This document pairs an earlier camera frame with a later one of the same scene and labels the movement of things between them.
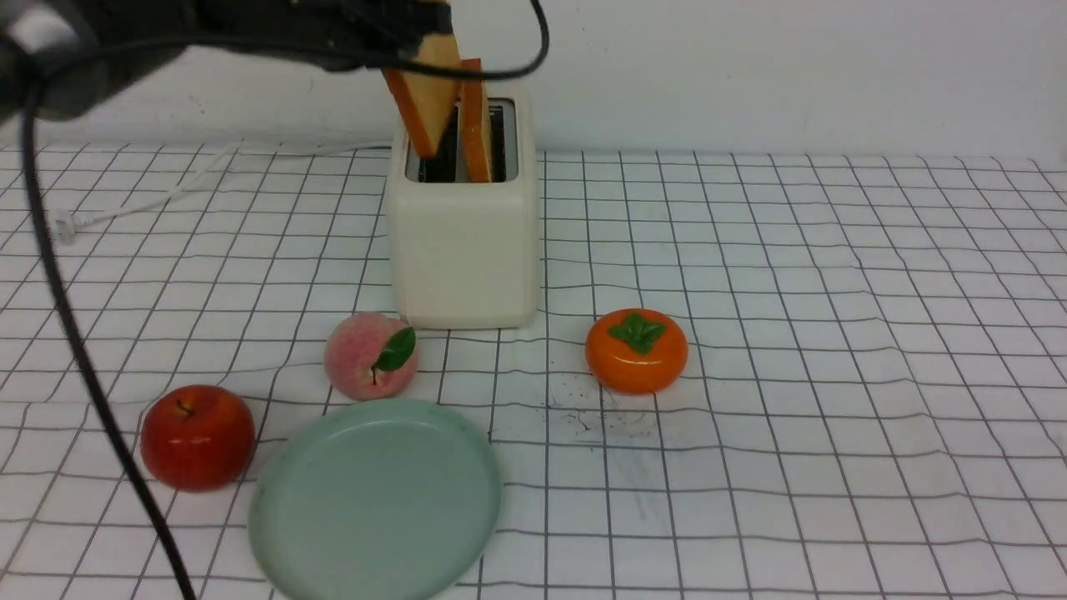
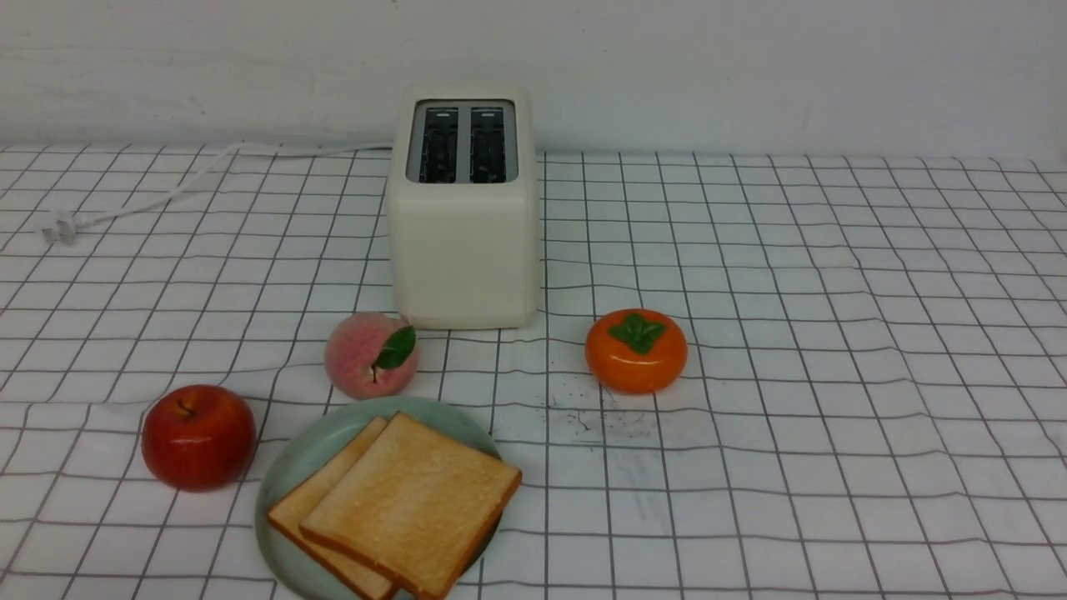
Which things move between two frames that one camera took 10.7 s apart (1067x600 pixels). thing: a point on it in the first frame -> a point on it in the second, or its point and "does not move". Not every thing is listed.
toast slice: x=475 y=127 -> x=417 y=502
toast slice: x=426 y=102 -> x=293 y=510
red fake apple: x=197 y=437 does not move
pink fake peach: x=370 y=356 does not move
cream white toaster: x=467 y=254 does not move
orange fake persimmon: x=636 y=351 does not move
